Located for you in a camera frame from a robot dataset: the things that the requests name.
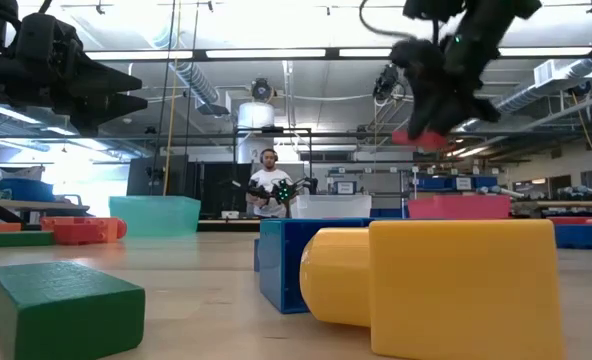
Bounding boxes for red plastic bin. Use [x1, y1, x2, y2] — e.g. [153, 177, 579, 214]
[407, 194, 512, 220]

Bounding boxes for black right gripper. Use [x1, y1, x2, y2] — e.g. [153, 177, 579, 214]
[389, 37, 501, 140]

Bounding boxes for blue storage bins row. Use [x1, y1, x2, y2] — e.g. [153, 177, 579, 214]
[415, 175, 500, 192]

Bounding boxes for white cloth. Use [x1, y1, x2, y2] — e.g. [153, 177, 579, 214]
[13, 165, 46, 182]

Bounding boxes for white cylindrical tank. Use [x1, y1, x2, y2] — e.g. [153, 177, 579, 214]
[236, 101, 276, 165]

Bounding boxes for long green wooden block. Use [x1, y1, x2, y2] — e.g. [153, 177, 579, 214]
[0, 230, 56, 249]

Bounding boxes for black partition panel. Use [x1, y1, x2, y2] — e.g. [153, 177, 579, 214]
[195, 162, 253, 219]

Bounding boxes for spiral silver air duct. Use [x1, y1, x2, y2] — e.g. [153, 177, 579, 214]
[168, 60, 231, 117]

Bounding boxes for black teleoperation robot arms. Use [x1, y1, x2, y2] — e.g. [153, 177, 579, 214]
[245, 175, 320, 207]

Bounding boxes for wide blue brick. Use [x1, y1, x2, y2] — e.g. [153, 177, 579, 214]
[554, 224, 592, 250]

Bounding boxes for large yellow stud block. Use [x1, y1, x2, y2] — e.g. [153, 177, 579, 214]
[299, 218, 567, 360]

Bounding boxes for black ceiling camera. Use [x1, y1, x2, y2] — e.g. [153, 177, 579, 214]
[250, 78, 277, 104]
[373, 63, 408, 102]

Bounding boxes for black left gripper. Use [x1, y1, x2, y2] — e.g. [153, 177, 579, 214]
[8, 13, 150, 135]

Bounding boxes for thick green wooden block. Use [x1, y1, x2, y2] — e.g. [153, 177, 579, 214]
[0, 260, 146, 360]

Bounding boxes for yellow hanging rope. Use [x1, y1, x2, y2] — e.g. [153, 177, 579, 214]
[162, 58, 181, 197]

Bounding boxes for blue plastic tub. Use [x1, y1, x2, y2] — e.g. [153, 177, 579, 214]
[0, 178, 56, 203]

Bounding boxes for person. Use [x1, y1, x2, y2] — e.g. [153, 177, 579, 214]
[245, 148, 297, 219]

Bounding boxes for grey tube bundle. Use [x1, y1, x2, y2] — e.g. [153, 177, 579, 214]
[478, 185, 526, 199]
[558, 185, 592, 201]

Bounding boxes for black cabinet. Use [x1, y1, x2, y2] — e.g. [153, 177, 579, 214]
[126, 155, 191, 197]

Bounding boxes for small red block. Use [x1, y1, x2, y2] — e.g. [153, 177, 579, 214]
[392, 129, 448, 150]

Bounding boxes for clear plastic bin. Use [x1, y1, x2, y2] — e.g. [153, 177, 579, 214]
[290, 194, 373, 220]

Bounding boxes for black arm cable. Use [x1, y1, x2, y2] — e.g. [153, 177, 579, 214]
[358, 0, 420, 41]

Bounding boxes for silver ventilation duct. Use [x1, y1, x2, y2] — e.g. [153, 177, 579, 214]
[455, 58, 592, 134]

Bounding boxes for background wooden table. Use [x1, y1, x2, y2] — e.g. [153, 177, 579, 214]
[0, 199, 91, 224]

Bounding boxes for long background workbench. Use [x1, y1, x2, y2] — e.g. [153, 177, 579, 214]
[510, 199, 592, 209]

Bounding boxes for large blue hollow block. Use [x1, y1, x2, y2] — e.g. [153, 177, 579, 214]
[253, 217, 377, 315]

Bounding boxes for teal translucent plastic bin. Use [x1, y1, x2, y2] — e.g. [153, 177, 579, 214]
[108, 195, 202, 238]

